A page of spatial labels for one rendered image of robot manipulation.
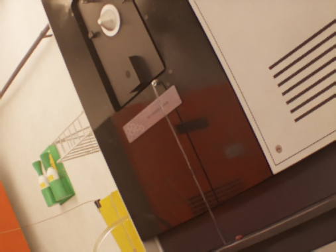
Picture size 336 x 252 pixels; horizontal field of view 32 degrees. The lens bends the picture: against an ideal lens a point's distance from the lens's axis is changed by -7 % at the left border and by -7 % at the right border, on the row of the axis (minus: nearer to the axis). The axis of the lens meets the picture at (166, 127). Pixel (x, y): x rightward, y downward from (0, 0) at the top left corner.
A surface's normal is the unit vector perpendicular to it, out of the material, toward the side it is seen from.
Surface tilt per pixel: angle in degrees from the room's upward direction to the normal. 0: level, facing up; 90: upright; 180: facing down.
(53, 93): 90
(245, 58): 90
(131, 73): 90
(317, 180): 90
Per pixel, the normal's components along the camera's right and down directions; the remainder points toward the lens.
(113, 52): -0.74, 0.21
